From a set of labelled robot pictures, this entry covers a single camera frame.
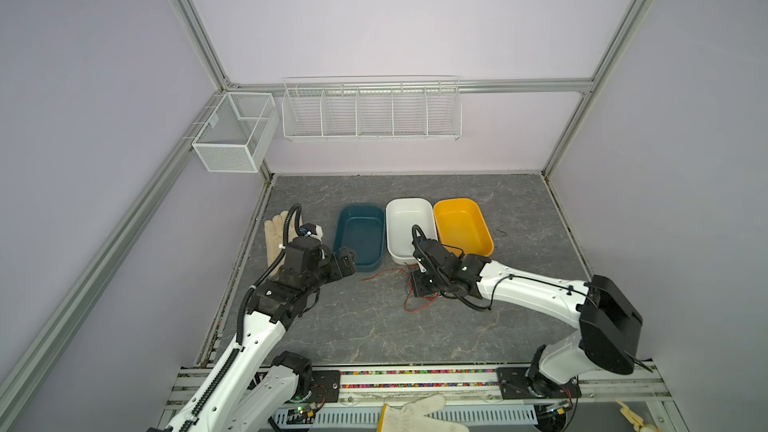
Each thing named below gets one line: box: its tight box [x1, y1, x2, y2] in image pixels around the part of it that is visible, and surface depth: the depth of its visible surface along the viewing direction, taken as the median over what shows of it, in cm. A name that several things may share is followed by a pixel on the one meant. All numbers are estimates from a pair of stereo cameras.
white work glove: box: [386, 394, 470, 432], surface depth 71 cm
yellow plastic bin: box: [433, 198, 494, 258], surface depth 107 cm
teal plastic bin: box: [333, 205, 386, 272], surface depth 104 cm
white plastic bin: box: [386, 197, 438, 265], surface depth 107 cm
